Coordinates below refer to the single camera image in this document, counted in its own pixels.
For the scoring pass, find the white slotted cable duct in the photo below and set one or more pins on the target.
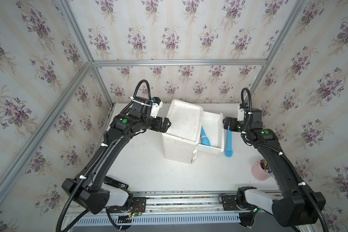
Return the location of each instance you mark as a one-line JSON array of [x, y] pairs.
[[175, 219]]

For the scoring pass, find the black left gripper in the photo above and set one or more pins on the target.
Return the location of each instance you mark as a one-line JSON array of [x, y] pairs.
[[164, 128]]

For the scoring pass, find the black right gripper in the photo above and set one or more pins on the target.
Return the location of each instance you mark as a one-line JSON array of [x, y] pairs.
[[234, 122]]

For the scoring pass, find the pink cup with items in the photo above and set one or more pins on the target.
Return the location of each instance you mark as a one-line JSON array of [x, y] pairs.
[[261, 171]]

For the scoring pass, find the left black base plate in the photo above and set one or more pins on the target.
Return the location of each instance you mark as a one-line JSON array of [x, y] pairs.
[[134, 206]]

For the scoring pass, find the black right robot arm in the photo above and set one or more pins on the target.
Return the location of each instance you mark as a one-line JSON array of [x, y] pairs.
[[298, 203]]

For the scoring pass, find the aluminium mounting rail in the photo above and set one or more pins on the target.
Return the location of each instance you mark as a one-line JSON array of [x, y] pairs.
[[203, 202]]

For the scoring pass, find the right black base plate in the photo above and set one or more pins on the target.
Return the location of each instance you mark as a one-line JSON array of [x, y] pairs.
[[233, 203]]

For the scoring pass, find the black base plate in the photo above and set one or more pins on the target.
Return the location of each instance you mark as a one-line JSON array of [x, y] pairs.
[[134, 206], [233, 203]]

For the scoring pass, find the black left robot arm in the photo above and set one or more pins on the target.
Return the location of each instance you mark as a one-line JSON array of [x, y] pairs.
[[140, 115]]

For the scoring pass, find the white bottom drawer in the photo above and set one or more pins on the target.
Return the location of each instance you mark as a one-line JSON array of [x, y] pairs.
[[194, 155]]

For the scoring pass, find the white plastic drawer cabinet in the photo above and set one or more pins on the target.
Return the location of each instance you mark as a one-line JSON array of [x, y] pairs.
[[184, 133]]

